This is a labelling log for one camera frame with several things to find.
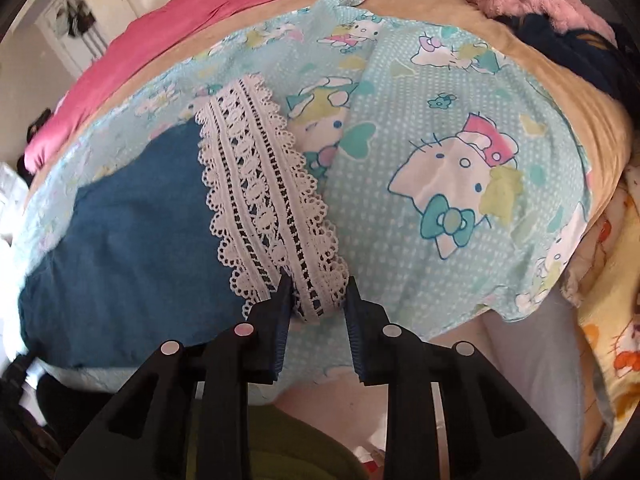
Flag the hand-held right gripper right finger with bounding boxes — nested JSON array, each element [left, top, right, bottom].
[[344, 276, 582, 480]]

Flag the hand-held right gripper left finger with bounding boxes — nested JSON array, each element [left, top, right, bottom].
[[54, 274, 294, 480]]

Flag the blue denim jeans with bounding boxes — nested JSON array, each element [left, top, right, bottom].
[[17, 73, 351, 368]]

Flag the olive green garment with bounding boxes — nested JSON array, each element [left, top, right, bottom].
[[247, 404, 362, 480]]

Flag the pale lilac bed sheet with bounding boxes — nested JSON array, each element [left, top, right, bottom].
[[479, 289, 607, 463]]

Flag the light blue cartoon print sheet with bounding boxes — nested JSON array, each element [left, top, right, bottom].
[[12, 0, 601, 407]]

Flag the yellow cartoon print blanket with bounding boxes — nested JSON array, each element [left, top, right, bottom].
[[561, 169, 640, 443]]

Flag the pink duvet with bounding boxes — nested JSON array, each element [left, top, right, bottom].
[[25, 0, 382, 175]]

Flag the black bag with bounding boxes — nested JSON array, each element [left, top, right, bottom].
[[25, 107, 54, 144]]

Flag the beige plush bed blanket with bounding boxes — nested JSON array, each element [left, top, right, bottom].
[[25, 0, 640, 223]]

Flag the white door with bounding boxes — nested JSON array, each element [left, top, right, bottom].
[[34, 0, 114, 79]]

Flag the dark navy cloth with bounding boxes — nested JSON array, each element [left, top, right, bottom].
[[500, 12, 637, 107]]

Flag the hanging dark bags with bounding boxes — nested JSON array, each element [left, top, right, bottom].
[[54, 0, 97, 39]]

